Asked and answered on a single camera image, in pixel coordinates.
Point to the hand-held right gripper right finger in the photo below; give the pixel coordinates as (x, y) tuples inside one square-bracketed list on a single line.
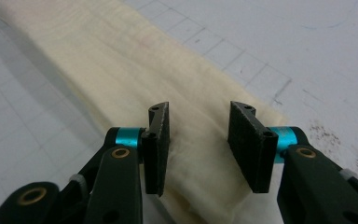
[(254, 155)]

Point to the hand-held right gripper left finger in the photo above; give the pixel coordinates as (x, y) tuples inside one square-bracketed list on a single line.
[(157, 155)]

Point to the cream cloth with egg print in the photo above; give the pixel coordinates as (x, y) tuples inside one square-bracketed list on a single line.
[(121, 62)]

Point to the white grid mat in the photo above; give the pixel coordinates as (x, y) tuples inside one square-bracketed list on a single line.
[(292, 46)]

